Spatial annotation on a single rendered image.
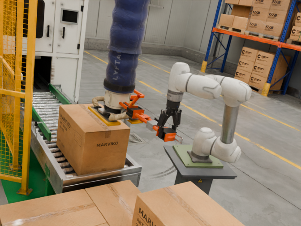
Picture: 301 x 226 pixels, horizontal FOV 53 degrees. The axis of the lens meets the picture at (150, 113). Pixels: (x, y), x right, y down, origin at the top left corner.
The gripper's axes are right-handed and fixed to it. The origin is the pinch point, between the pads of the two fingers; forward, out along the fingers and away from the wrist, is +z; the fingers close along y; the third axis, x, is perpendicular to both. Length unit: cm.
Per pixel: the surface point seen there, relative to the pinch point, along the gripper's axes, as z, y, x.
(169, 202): 30.0, 8.4, 23.3
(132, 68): -25, -1, -49
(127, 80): -18, 2, -49
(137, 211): 39.3, 21.3, 13.5
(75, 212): 70, 37, -32
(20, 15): -38, 42, -186
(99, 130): 29, 7, -70
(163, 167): 124, -128, -138
